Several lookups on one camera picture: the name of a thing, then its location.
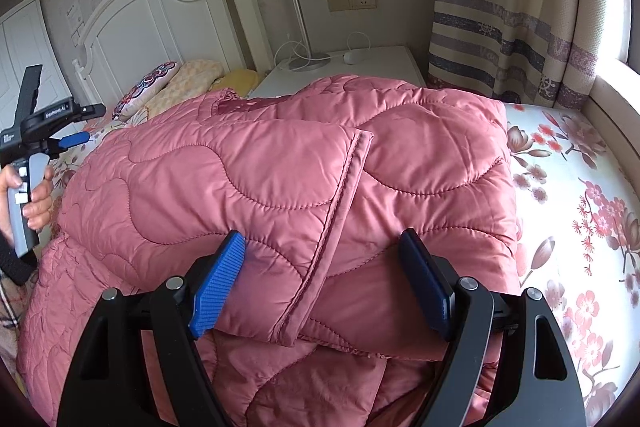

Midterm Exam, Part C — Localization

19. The white wooden headboard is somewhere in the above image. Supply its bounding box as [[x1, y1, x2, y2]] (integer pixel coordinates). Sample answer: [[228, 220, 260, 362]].
[[72, 0, 274, 120]]

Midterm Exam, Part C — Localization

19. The black wrist strap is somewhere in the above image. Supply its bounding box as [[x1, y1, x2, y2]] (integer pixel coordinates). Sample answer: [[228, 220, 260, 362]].
[[0, 229, 39, 286]]

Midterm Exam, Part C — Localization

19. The person's left hand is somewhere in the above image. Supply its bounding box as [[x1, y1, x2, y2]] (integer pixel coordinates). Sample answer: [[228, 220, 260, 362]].
[[0, 166, 55, 240]]

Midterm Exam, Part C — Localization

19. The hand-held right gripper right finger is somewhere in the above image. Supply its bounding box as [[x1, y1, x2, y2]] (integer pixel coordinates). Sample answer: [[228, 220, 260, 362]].
[[397, 228, 586, 427]]

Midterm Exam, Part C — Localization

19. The white cable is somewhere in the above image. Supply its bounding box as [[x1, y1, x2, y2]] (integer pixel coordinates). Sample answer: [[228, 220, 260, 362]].
[[273, 31, 371, 68]]

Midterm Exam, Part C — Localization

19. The white nightstand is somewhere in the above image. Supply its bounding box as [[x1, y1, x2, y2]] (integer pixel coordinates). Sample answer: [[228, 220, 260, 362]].
[[247, 45, 427, 100]]

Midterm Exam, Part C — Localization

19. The plaid blanket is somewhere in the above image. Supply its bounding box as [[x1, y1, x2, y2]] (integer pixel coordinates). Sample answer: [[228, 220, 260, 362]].
[[0, 274, 33, 380]]

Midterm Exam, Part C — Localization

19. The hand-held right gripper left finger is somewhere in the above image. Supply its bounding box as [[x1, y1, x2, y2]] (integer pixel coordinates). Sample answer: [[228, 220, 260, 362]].
[[56, 230, 246, 427]]

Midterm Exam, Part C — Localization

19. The embroidered floral pillow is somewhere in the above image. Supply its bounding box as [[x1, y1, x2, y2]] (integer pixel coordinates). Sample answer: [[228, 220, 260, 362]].
[[112, 61, 182, 124]]

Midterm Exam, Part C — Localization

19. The white wardrobe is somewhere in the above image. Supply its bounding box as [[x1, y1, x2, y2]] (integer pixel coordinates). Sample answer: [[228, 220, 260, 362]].
[[0, 0, 77, 142]]

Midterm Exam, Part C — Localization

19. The yellow checked pillow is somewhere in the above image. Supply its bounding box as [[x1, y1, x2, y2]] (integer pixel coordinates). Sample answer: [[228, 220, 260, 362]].
[[137, 59, 227, 120]]

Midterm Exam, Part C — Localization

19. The pink quilted jacket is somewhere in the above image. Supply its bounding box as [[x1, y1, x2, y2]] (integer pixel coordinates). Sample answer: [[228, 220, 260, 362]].
[[15, 74, 522, 427]]

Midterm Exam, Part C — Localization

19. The silver desk lamp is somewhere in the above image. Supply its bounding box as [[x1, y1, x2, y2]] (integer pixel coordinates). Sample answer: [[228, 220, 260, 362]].
[[277, 0, 331, 72]]

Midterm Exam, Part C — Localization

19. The striped nautical curtain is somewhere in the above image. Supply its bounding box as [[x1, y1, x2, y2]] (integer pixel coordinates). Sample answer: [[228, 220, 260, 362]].
[[426, 0, 603, 110]]

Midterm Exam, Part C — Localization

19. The floral bedsheet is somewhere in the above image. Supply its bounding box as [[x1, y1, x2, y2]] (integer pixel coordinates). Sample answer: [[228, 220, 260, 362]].
[[47, 101, 640, 427]]

